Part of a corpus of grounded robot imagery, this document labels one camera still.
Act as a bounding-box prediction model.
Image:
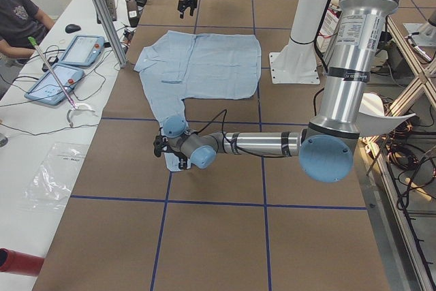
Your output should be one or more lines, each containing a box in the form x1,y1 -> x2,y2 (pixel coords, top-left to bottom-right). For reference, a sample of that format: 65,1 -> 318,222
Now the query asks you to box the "light blue button-up shirt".
133,30 -> 262,172

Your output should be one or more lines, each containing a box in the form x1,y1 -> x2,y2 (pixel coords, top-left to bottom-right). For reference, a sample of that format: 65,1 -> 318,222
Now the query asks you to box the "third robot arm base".
403,12 -> 435,48

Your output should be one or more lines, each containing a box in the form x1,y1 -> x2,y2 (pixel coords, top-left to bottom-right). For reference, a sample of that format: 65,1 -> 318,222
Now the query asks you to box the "black keyboard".
104,0 -> 117,21

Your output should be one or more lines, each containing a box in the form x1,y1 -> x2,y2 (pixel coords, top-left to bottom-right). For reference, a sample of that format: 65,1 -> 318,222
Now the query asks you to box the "far teach pendant tablet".
59,35 -> 105,67

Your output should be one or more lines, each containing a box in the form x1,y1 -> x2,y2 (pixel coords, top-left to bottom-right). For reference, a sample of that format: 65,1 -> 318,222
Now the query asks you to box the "teach pendant tablet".
25,63 -> 84,106
59,35 -> 105,67

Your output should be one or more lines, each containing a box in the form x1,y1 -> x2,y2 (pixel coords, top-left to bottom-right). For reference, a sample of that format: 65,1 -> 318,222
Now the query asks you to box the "black computer mouse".
65,24 -> 81,34

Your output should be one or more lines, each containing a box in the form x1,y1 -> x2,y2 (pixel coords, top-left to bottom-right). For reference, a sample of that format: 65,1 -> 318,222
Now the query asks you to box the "clear plastic bag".
21,142 -> 89,211

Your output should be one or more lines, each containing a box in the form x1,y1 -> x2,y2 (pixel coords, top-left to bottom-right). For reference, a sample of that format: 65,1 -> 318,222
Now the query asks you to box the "near teach pendant tablet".
25,63 -> 84,106

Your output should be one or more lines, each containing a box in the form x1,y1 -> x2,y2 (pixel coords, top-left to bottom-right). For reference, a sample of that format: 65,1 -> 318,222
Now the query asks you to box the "pink reacher grabber stick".
28,37 -> 96,127

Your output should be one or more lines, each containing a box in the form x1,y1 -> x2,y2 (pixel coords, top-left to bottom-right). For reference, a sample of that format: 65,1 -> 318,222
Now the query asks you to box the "seated person grey shirt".
1,0 -> 55,63

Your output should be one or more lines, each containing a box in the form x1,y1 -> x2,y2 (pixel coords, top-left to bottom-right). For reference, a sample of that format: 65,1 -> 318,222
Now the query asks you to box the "red cylinder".
1,248 -> 44,277

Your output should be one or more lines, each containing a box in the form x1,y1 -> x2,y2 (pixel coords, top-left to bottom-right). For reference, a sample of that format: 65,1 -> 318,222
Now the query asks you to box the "white paper sheet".
356,93 -> 416,137

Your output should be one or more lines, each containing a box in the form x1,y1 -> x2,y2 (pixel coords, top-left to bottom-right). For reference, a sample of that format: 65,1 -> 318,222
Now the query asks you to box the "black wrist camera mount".
153,135 -> 168,157

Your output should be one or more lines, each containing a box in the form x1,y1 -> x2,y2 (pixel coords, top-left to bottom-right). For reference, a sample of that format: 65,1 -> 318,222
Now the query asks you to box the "aluminium frame post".
92,0 -> 127,68

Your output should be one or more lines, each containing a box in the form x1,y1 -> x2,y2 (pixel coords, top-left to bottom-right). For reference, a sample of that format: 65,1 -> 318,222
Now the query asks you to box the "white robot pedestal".
269,0 -> 329,85

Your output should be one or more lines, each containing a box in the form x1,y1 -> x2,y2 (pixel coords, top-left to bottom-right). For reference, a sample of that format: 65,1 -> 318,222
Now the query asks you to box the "tangled cables bundle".
377,96 -> 436,210

